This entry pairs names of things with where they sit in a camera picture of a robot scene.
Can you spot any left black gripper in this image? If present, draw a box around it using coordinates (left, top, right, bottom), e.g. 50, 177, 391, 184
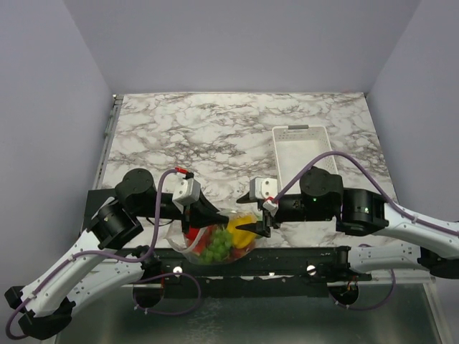
135, 188, 230, 235

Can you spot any red watermelon slice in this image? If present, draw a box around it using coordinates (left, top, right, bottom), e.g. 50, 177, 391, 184
184, 226, 214, 255

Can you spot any yellow bell pepper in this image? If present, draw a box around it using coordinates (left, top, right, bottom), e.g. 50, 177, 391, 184
227, 214, 258, 249

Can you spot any clear zip top bag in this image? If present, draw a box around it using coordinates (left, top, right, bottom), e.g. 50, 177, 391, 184
166, 211, 261, 265

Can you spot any green grape bunch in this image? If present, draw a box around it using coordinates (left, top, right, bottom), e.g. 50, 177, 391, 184
199, 229, 232, 264

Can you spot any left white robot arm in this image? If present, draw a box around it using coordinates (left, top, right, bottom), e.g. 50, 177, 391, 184
4, 168, 229, 340

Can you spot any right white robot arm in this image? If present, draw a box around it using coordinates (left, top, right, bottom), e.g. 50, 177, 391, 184
237, 167, 458, 282

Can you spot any white plastic basket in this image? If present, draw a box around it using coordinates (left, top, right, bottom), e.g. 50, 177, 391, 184
272, 125, 331, 191

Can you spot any metal table edge strip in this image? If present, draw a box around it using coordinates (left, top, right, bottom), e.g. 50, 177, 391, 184
93, 94, 124, 189

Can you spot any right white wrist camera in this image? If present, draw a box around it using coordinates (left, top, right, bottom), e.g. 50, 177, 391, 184
249, 177, 278, 216

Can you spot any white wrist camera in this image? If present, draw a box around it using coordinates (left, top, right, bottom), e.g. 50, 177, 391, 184
172, 172, 201, 208
249, 177, 278, 216

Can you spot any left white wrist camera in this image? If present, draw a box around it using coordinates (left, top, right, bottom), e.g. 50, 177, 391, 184
172, 172, 201, 208

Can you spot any black mounting rail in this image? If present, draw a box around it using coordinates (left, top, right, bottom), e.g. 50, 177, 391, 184
118, 245, 374, 298

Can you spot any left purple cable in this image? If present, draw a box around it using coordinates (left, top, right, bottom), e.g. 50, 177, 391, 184
5, 167, 202, 340

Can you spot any purple cable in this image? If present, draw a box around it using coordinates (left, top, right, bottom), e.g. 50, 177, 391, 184
5, 167, 202, 340
267, 150, 459, 312

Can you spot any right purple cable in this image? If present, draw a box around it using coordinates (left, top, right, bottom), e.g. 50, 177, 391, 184
267, 150, 459, 312

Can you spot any aluminium extrusion rail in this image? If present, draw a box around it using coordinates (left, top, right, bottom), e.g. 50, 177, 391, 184
369, 269, 433, 285

